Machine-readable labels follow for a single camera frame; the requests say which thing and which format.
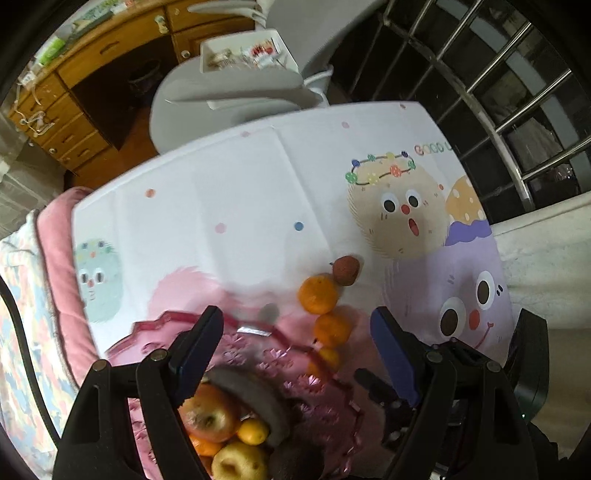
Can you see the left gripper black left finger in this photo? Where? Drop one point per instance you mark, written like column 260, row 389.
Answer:
column 98, row 440

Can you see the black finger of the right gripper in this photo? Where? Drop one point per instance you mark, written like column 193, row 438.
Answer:
column 398, row 412

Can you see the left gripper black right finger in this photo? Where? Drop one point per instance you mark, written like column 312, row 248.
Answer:
column 466, row 417

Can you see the small orange tangerine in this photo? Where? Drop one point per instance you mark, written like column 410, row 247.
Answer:
column 331, row 363

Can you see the dark green avocado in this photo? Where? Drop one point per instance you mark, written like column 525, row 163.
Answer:
column 297, row 460

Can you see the pink plastic fruit tray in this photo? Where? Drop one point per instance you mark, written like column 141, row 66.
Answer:
column 321, row 407

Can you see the orange tangerine in tray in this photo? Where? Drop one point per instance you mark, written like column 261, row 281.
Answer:
column 205, row 448

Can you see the red apple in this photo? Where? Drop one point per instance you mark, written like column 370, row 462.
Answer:
column 210, row 414

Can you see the pastel patterned quilt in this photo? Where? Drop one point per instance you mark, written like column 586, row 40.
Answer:
column 23, row 269

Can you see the yellow green apple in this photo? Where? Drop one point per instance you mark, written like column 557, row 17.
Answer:
column 240, row 461

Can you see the small yellow tangerine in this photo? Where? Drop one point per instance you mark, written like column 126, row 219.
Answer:
column 253, row 431

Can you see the grey dark avocado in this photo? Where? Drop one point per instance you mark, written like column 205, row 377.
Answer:
column 254, row 401

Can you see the brown red passion fruit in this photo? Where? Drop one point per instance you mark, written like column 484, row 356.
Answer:
column 345, row 270

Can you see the cartoon print bed sheet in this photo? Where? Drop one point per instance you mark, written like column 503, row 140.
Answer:
column 239, row 219

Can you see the metal window bars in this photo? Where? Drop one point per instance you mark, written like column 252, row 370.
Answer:
column 512, row 109

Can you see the wooden desk with drawers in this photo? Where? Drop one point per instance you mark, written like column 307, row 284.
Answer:
column 81, row 106

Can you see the grey office chair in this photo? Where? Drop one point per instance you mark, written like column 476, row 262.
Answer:
column 189, row 104

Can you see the white tray on chair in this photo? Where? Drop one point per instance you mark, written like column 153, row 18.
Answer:
column 250, row 50

